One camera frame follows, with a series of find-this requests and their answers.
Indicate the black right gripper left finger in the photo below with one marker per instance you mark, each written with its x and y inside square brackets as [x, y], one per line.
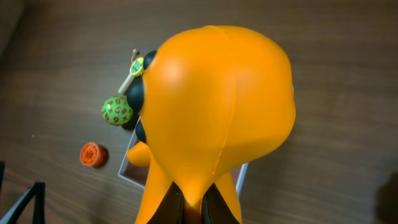
[170, 210]

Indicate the yellow rattle drum toy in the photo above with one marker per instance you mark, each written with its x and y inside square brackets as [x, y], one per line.
[136, 70]

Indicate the orange round plastic toy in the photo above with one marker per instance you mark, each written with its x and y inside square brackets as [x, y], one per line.
[93, 155]

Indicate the white box with brown interior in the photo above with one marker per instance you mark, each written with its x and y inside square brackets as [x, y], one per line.
[138, 175]

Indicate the green number ball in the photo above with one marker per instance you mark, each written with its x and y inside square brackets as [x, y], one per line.
[116, 111]

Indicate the orange dinosaur toy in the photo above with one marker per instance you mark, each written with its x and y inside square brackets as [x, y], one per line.
[210, 100]

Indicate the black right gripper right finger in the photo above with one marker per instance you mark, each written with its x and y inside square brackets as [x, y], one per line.
[215, 209]

